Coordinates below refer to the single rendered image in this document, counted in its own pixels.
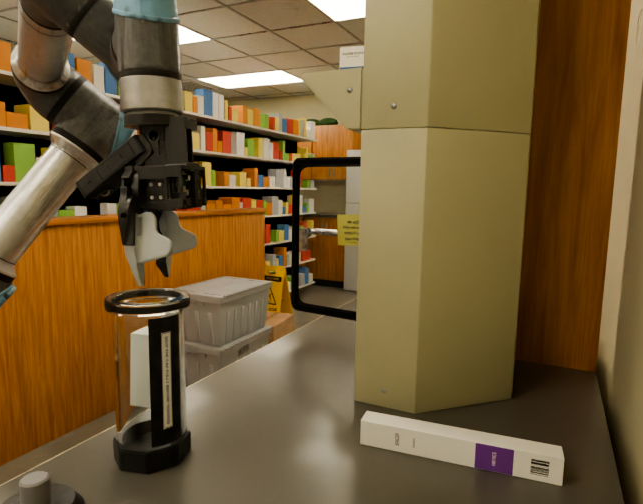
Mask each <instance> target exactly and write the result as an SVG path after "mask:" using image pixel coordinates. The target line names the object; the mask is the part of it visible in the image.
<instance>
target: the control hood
mask: <svg viewBox="0 0 643 504"><path fill-rule="evenodd" d="M301 78H302V81H303V82H304V83H305V84H306V85H307V86H308V87H309V88H310V89H311V91H312V92H313V93H314V94H315V95H316V96H317V97H318V98H319V99H320V100H321V102H322V103H323V104H324V105H325V106H326V107H327V108H328V109H329V110H330V111H331V113H332V114H333V115H334V116H335V117H336V118H337V119H338V120H339V121H340V122H341V124H342V125H343V126H344V127H345V128H346V129H347V130H350V131H353V132H356V133H359V134H361V131H362V130H363V129H362V104H363V68H362V67H361V68H351V69H341V70H331V71H321V72H310V73H303V75H301Z"/></svg>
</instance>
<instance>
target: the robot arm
mask: <svg viewBox="0 0 643 504"><path fill-rule="evenodd" d="M179 23H180V19H179V18H178V12H177V2H176V0H19V3H18V44H17V45H16V46H15V48H14V49H13V51H12V53H11V57H10V64H11V71H12V75H13V77H14V80H15V82H16V84H17V86H18V88H19V90H20V91H21V93H22V95H23V96H24V98H25V99H26V100H27V102H28V103H29V104H30V105H31V106H32V108H33V109H34V110H35V111H36V112H37V113H38V114H39V115H41V116H42V117H43V118H45V119H46V120H47V121H49V122H50V123H52V124H53V125H54V128H53V129H52V130H51V131H50V133H49V134H50V139H51V145H50V146H49V147H48V148H47V149H46V151H45V152H44V153H43V154H42V156H41V157H40V158H39V159H38V160H37V162H36V163H35V164H34V165H33V166H32V168H31V169H30V170H29V171H28V172H27V174H26V175H25V176H24V177H23V178H22V180H21V181H20V182H19V183H18V184H17V186H16V187H15V188H14V189H13V190H12V192H11V193H10V194H9V195H8V196H7V198H6V199H5V200H4V201H3V202H2V204H1V205H0V307H1V306H2V305H3V304H4V303H5V302H6V300H7V299H8V298H10V296H11V295H12V294H13V293H14V292H15V291H16V287H15V286H14V284H11V283H12V282H13V280H14V279H15V278H16V276H17V275H16V271H15V264H16V263H17V262H18V260H19V259H20V258H21V257H22V255H23V254H24V253H25V252H26V250H27V249H28V248H29V246H30V245H31V244H32V243H33V241H34V240H35V239H36V238H37V236H38V235H39V234H40V233H41V231H42V230H43V229H44V228H45V226H46V225H47V224H48V223H49V221H50V220H51V219H52V218H53V216H54V215H55V214H56V212H57V211H58V210H59V209H60V207H61V206H62V205H63V204H64V202H65V201H66V200H67V199H68V197H69V196H70V195H71V194H72V192H73V191H74V190H75V189H76V187H78V189H79V190H80V192H81V193H82V195H83V197H84V198H85V199H98V200H101V199H106V198H108V197H109V196H111V195H112V194H113V193H114V192H115V191H116V190H118V189H119V188H120V198H119V203H118V222H119V228H120V234H121V240H122V244H123V245H124V250H125V254H126V257H127V260H128V263H129V265H130V268H131V271H132V273H133V275H134V278H135V280H136V282H137V284H138V286H145V266H144V263H146V262H150V261H153V260H156V265H157V267H158V268H159V269H160V271H161V272H162V274H163V275H164V276H165V277H169V276H170V271H171V263H172V255H173V254H177V253H180V252H183V251H187V250H190V249H193V248H195V247H196V246H197V242H198V241H197V237H196V235H195V234H193V233H191V232H189V231H187V230H185V229H183V228H182V227H181V225H180V222H179V217H178V215H177V213H176V212H174V210H177V209H192V208H199V207H202V206H206V205H207V196H206V177H205V167H201V166H200V165H199V163H194V157H193V140H192V131H198V130H197V120H196V119H189V118H187V117H186V116H181V115H182V114H183V113H184V110H183V95H182V75H181V57H180V39H179ZM73 39H74V40H76V41H77V42H78V43H79V44H81V45H82V46H83V47H84V48H85V49H87V50H88V51H89V52H90V53H92V54H93V55H94V56H95V57H97V58H98V59H99V60H100V61H101V62H103V63H104V64H105V65H106V67H107V69H108V71H109V73H110V74H111V76H112V77H113V78H114V79H115V80H116V81H117V82H118V83H119V93H120V105H119V104H118V103H117V102H115V101H114V100H113V99H111V98H110V97H109V96H108V95H106V94H105V93H104V92H102V91H101V90H100V89H99V88H97V87H96V86H95V85H93V84H92V83H91V82H90V81H88V80H87V79H86V78H84V77H83V76H82V75H81V74H80V73H78V72H77V71H76V70H75V69H73V68H72V67H71V66H70V65H69V62H68V60H67V59H68V55H69V52H70V48H71V45H72V41H73ZM134 130H139V133H140V135H133V136H132V134H133V132H134ZM131 136H132V137H131ZM201 178H202V184H203V197H202V195H201ZM145 210H146V212H145ZM151 212H152V213H151ZM141 213H142V214H141Z"/></svg>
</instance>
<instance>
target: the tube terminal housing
mask: <svg viewBox="0 0 643 504"><path fill-rule="evenodd" d="M540 7H541V0H365V32H364V68H363V104H362V129H363V130H362V131H361V167H360V203H359V239H358V275H357V311H356V348H355V384H354V400H355V401H359V402H364V403H368V404H373V405H377V406H382V407H386V408H391V409H396V410H400V411H405V412H409V413H414V414H416V413H422V412H429V411H435V410H442V409H448V408H455V407H462V406H468V405H475V404H481V403H488V402H494V401H501V400H507V399H511V396H512V391H513V379H514V365H515V352H516V338H517V324H518V310H519V296H520V283H521V269H522V255H523V241H524V228H525V214H526V200H527V186H528V172H529V159H530V145H531V131H532V117H533V103H534V89H535V75H536V62H537V48H538V34H539V20H540Z"/></svg>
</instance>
